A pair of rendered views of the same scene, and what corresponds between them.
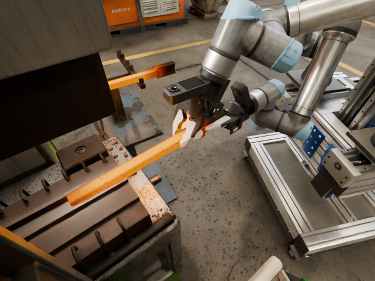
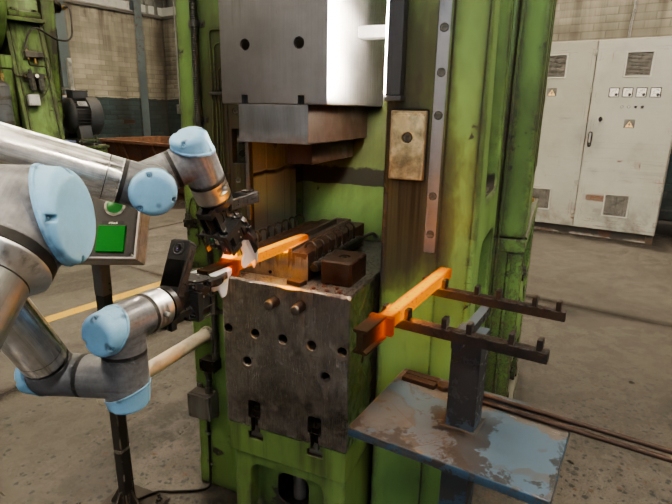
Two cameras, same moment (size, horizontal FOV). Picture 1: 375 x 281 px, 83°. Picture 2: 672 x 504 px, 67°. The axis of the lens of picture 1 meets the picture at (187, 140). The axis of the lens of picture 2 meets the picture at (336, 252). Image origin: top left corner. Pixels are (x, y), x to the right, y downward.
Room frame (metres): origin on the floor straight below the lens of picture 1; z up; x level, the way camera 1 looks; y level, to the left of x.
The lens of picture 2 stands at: (1.51, -0.37, 1.36)
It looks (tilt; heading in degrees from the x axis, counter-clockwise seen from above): 16 degrees down; 150
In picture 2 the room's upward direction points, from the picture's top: 1 degrees clockwise
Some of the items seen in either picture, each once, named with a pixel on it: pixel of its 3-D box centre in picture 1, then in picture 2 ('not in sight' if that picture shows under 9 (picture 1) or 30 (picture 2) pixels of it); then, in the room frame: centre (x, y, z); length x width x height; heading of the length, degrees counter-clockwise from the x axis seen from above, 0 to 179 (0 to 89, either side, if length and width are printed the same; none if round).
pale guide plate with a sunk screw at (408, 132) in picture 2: not in sight; (407, 145); (0.45, 0.44, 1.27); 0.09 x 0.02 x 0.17; 37
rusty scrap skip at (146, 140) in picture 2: not in sight; (169, 167); (-6.74, 1.33, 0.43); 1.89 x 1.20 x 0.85; 27
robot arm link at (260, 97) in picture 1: (252, 101); (155, 309); (0.59, -0.22, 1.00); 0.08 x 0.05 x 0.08; 38
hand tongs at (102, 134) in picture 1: (93, 110); (531, 413); (0.87, 0.49, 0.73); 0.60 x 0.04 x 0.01; 28
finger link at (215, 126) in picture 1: (216, 129); not in sight; (0.46, -0.09, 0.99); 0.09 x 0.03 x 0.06; 130
